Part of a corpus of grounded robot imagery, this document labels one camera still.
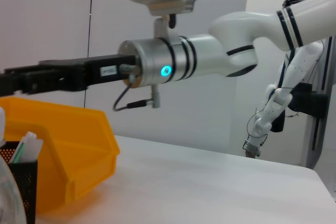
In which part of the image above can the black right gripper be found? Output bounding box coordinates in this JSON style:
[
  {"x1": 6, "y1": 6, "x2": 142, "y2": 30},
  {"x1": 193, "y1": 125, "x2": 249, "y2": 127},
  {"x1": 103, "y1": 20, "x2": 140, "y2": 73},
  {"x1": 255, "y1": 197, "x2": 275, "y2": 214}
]
[{"x1": 0, "y1": 54, "x2": 138, "y2": 97}]

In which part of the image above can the green pen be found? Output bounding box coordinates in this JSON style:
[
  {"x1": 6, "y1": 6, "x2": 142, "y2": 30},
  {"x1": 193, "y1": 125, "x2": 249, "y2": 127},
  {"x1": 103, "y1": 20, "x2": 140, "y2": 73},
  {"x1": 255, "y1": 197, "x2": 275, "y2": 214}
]
[{"x1": 9, "y1": 131, "x2": 44, "y2": 164}]

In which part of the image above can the clear green-label water bottle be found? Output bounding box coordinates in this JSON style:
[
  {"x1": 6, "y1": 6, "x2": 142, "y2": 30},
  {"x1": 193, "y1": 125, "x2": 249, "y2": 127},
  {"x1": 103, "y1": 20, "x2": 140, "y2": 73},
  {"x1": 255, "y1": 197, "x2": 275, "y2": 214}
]
[{"x1": 0, "y1": 106, "x2": 27, "y2": 224}]

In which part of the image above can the black mesh pen holder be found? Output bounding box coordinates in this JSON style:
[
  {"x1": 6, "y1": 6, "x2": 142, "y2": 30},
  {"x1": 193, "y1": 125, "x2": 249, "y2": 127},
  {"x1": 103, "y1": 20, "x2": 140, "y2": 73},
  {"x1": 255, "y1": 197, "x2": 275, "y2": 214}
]
[{"x1": 0, "y1": 141, "x2": 39, "y2": 224}]

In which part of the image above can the yellow plastic bin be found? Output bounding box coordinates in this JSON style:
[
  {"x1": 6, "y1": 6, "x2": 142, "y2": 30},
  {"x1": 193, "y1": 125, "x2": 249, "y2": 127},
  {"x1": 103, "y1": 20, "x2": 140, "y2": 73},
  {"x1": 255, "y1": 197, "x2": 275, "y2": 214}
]
[{"x1": 0, "y1": 97, "x2": 121, "y2": 214}]

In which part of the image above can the grey metal column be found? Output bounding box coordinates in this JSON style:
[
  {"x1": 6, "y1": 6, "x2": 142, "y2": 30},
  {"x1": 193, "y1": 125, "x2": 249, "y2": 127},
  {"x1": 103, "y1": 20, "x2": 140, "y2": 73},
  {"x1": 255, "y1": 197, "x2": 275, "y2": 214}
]
[{"x1": 303, "y1": 36, "x2": 336, "y2": 170}]

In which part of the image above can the right arm cable with connectors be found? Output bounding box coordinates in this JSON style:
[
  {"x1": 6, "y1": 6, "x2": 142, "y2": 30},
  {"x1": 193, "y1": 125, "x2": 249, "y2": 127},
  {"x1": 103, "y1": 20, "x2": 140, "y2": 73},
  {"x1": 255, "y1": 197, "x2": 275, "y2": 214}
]
[{"x1": 112, "y1": 73, "x2": 162, "y2": 112}]

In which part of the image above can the black mount box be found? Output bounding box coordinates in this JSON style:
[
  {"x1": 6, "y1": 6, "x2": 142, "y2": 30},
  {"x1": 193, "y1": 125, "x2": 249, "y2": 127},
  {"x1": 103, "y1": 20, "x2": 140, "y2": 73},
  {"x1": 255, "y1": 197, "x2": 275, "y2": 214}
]
[{"x1": 269, "y1": 82, "x2": 329, "y2": 133}]

